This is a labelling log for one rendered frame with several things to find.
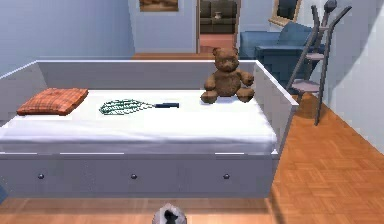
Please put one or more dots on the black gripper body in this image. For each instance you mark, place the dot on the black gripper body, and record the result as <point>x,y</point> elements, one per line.
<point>170,216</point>

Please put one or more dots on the white bed with drawers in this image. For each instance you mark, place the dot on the white bed with drawers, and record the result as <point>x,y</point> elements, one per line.
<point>186,133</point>

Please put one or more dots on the brown teddy bear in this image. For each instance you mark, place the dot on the brown teddy bear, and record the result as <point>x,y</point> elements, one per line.
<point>227,80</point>

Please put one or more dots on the blue armchair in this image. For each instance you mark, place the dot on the blue armchair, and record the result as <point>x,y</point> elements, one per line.
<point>276,58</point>

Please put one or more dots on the dark brown sofa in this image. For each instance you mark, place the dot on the dark brown sofa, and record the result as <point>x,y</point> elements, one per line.
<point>218,25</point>

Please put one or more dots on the small pale vase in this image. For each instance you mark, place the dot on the small pale vase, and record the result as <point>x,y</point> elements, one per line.
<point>218,15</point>

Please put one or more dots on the grey ladder shelf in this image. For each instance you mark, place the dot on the grey ladder shelf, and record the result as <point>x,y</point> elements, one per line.
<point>324,60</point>

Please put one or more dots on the brown framed wall picture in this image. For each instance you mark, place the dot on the brown framed wall picture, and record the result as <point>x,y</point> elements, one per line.
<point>158,4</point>

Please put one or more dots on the gold framed wall picture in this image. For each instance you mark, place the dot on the gold framed wall picture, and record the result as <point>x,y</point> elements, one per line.
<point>286,10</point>

